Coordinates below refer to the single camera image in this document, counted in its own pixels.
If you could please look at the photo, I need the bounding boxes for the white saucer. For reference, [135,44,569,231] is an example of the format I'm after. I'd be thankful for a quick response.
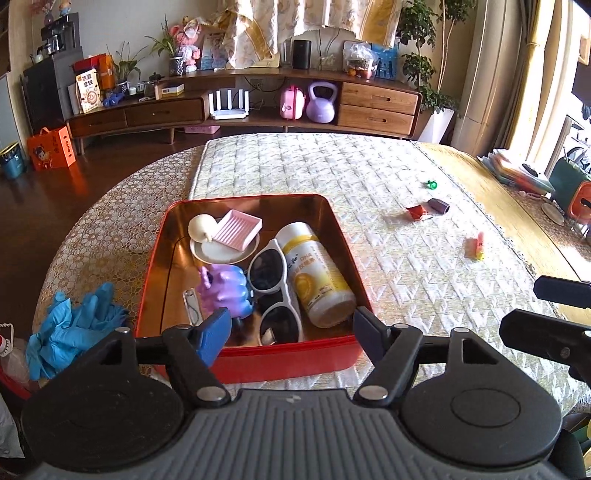
[190,233,260,265]

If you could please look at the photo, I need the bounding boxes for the orange gift bag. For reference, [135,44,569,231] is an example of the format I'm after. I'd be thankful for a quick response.
[74,54,116,90]

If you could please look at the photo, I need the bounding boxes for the white plant pot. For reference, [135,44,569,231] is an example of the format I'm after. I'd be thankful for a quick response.
[418,107,455,145]

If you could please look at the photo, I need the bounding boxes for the small leafy potted plant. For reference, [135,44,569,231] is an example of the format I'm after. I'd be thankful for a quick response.
[106,41,148,95]

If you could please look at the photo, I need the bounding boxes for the stack of books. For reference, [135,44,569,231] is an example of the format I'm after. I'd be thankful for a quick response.
[478,148,555,195]

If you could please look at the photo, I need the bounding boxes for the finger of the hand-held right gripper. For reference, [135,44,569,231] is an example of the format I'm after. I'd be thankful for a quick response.
[499,309,591,381]
[533,275,591,306]

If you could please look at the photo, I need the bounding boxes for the yellow cloth with lace trim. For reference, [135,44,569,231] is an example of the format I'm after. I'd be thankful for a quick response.
[416,143,591,324]

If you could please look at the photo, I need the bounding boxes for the blue paper bag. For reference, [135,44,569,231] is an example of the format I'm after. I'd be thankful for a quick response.
[372,44,399,80]

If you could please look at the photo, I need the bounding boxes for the white sunglasses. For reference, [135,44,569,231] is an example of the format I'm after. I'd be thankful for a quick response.
[248,239,304,347]

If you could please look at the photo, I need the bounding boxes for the orange gift box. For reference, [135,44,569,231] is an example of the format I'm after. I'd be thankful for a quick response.
[27,128,77,171]

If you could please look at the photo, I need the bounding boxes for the blue rubber gloves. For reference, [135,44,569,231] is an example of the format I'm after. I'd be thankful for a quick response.
[25,282,130,381]

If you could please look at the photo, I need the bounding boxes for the purple plastic toy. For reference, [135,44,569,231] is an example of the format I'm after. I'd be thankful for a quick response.
[196,264,254,319]

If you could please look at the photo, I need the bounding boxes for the illustrated card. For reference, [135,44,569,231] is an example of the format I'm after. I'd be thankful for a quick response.
[198,28,229,71]

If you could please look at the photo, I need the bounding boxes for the white bottle with yellow label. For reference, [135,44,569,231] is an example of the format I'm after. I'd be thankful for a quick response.
[281,222,358,328]

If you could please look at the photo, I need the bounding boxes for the black coffee machine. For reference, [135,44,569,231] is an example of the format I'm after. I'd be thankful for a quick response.
[37,13,80,58]

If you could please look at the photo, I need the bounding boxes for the tall green houseplant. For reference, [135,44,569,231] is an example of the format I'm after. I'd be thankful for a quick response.
[397,0,476,114]

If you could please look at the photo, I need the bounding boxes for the wooden media cabinet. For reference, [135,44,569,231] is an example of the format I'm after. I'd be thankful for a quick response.
[66,68,423,155]

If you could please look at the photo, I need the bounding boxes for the pink toy case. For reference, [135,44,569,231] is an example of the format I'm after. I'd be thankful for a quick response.
[279,85,307,121]

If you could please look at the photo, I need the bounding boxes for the black speaker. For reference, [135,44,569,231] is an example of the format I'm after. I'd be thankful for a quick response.
[292,39,312,70]

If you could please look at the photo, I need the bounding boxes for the purple kettlebell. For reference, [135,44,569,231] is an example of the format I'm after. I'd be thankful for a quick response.
[305,82,340,124]

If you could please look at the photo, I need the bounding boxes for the pink ridged soap dish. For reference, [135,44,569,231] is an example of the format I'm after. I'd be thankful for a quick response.
[212,209,263,251]

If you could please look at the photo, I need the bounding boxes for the white router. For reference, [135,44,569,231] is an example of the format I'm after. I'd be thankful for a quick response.
[208,89,250,121]

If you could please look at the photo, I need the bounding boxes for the yellow curtain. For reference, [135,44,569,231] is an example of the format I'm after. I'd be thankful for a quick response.
[503,0,578,153]

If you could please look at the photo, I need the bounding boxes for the black mini fridge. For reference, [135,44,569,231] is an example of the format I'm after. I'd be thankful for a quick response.
[21,58,84,134]

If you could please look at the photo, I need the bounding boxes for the white snack bag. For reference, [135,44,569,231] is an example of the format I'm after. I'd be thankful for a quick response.
[75,69,102,114]

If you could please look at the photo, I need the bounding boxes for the cream quilted cloth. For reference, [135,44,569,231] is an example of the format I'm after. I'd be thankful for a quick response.
[185,133,578,416]

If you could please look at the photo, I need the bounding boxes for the pink doll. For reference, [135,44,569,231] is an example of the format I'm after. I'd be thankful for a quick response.
[171,16,204,73]

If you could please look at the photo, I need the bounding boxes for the potted plant in patterned vase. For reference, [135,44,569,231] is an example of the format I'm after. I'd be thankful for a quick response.
[145,14,185,77]

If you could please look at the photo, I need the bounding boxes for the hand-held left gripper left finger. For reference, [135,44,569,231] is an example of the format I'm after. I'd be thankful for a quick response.
[99,307,232,408]

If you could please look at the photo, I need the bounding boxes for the white round lid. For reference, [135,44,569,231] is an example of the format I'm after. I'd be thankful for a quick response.
[541,202,565,226]

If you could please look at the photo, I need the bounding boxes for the clear plastic bag with food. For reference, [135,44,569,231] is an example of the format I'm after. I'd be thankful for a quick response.
[342,41,376,78]

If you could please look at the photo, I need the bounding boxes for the vase with dried flowers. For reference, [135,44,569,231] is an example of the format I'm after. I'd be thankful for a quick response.
[30,0,75,26]

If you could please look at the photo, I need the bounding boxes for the floral hanging cloth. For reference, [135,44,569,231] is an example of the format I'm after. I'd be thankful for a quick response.
[222,0,404,70]

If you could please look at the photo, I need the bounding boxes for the green and orange tissue box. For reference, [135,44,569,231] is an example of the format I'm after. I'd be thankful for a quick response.
[547,157,591,232]

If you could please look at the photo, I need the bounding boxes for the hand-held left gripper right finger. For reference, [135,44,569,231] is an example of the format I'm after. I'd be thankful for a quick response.
[352,307,491,402]

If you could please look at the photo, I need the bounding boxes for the red tin box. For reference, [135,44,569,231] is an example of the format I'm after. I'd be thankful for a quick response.
[135,194,375,384]

